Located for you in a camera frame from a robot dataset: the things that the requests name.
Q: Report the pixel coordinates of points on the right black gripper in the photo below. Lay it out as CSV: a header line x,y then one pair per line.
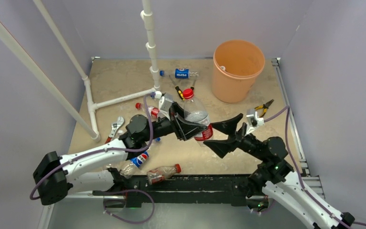
x,y
221,146

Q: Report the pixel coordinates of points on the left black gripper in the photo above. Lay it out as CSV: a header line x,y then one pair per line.
x,y
187,130

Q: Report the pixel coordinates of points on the large red label bottle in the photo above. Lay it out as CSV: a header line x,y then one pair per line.
x,y
196,112

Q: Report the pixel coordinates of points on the brown bottle red cap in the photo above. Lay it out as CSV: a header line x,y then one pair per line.
x,y
163,173

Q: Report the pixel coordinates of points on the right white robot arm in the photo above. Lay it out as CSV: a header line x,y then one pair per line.
x,y
276,178

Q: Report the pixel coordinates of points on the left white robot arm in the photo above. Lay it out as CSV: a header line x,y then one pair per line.
x,y
58,176

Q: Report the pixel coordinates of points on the orange plastic bin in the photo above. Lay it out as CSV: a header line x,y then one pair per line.
x,y
244,62

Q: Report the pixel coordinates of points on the left yellow black screwdriver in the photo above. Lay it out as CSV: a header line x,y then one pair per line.
x,y
177,88

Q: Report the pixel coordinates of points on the small red cap bottle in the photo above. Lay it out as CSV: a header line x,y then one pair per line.
x,y
153,111

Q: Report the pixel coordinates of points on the far Pepsi bottle blue label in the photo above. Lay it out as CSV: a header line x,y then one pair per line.
x,y
180,73

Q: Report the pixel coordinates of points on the pepsi bottle blue label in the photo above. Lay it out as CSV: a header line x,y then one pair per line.
x,y
180,73
131,166

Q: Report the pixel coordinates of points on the near Pepsi bottle blue label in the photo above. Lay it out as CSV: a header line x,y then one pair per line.
x,y
131,166

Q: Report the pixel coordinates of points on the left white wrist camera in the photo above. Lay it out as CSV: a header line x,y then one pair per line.
x,y
165,102

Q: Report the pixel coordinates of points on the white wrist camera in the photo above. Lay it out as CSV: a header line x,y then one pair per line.
x,y
165,102
254,121

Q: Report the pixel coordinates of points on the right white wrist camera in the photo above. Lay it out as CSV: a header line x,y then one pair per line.
x,y
254,121

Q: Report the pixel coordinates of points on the yellow handled pliers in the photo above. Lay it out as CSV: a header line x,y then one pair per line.
x,y
264,107

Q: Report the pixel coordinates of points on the red handled adjustable wrench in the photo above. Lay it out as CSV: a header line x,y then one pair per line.
x,y
115,126

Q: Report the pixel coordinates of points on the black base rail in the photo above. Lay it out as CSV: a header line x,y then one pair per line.
x,y
233,189

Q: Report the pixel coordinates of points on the aluminium frame rail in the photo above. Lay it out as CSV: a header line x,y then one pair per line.
x,y
313,182

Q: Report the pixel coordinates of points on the white PVC pipe frame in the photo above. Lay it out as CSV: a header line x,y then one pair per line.
x,y
91,129

